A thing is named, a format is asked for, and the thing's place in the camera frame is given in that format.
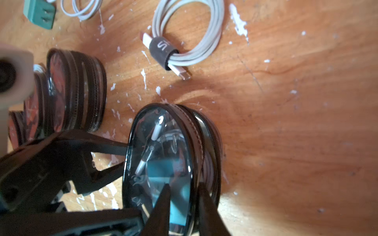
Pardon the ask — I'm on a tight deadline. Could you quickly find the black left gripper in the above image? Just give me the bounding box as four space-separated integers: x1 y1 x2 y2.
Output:
1 130 144 236

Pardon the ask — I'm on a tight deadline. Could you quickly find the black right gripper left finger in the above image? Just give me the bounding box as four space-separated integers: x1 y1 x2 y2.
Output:
140 184 171 236

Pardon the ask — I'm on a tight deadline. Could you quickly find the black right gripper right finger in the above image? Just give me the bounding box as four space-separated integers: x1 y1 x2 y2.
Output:
198 183 231 236

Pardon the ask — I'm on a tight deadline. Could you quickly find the green charger plug front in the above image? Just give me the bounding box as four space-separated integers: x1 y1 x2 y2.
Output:
147 159 192 226

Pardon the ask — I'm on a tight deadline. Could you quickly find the green charger plug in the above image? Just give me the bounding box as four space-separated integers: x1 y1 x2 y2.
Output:
147 159 192 226
23 0 56 30

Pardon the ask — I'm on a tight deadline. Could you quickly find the black round zip pouch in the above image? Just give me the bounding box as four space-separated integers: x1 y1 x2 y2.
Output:
122 103 223 236

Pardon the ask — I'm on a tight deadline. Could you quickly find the white cable coil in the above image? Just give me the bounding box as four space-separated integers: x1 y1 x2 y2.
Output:
139 0 225 81
134 114 181 176
60 0 103 21

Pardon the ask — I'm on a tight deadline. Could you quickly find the black round pouch left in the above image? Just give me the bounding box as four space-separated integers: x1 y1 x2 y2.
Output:
8 111 26 149

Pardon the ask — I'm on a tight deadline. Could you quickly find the black round pouch middle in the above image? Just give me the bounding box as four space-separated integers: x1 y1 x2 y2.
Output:
24 64 54 141

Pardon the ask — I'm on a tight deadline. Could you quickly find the black round pouch right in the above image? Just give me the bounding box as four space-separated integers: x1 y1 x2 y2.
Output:
47 48 107 132

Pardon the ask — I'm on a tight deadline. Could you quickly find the green charger plug left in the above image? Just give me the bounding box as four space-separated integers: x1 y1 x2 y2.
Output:
23 0 56 30

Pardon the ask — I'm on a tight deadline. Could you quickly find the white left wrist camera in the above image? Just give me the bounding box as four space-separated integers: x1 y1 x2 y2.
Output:
1 42 34 156

